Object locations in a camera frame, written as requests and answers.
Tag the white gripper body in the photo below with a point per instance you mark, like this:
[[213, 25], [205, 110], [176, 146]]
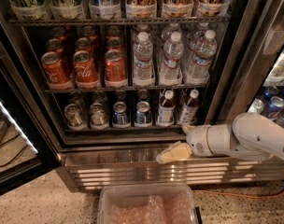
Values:
[[197, 140]]

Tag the brown tea bottle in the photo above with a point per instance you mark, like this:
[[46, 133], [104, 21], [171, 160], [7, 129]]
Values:
[[166, 109], [189, 107]]

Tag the blue pepsi can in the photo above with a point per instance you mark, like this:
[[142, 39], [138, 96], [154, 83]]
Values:
[[143, 115], [120, 116]]

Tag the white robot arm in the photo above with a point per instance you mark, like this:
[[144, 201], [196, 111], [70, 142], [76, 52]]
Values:
[[250, 137]]

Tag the closed right fridge door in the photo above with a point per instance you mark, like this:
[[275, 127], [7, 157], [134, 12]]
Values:
[[257, 31]]

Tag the stainless steel fridge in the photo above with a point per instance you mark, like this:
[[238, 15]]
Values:
[[90, 159]]

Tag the front right coca-cola can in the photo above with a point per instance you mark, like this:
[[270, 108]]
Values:
[[115, 66]]

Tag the coca-cola can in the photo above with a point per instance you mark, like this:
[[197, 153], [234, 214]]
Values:
[[54, 67], [84, 66], [115, 66]]

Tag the front left silver can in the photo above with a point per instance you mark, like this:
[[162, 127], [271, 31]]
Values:
[[74, 116]]

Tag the front middle coca-cola can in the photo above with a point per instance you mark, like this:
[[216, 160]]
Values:
[[84, 66]]

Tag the front left coca-cola can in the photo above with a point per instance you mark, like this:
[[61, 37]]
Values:
[[54, 67]]

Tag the open glass fridge door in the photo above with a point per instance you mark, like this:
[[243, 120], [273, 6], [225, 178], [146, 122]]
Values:
[[24, 148]]

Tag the front middle water bottle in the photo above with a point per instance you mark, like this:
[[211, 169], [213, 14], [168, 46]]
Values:
[[172, 52]]

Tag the water bottle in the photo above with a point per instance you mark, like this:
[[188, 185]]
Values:
[[143, 56], [172, 52], [204, 52]]

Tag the front right water bottle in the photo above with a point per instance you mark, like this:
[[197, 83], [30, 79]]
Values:
[[204, 52]]

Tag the clear plastic bin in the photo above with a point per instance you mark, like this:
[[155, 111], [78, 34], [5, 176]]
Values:
[[134, 195]]

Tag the front left water bottle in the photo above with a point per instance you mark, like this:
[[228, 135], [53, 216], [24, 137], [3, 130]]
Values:
[[143, 56]]

